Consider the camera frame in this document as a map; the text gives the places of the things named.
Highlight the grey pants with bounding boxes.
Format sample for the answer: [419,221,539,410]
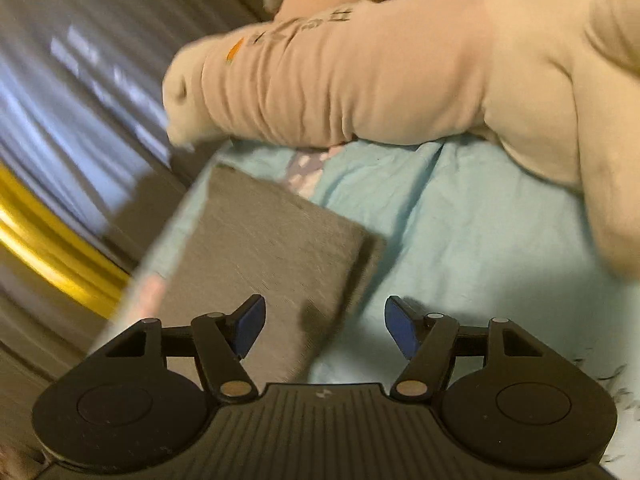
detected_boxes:
[134,166,386,388]

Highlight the light blue patterned bedsheet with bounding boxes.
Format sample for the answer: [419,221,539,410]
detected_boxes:
[84,134,640,476]

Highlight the yellow curtain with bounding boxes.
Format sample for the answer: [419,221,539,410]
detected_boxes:
[1,166,129,320]

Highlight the beige plush toy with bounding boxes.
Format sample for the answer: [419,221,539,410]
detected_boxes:
[162,0,639,280]

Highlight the grey curtain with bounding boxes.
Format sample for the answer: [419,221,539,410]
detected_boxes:
[1,0,260,384]

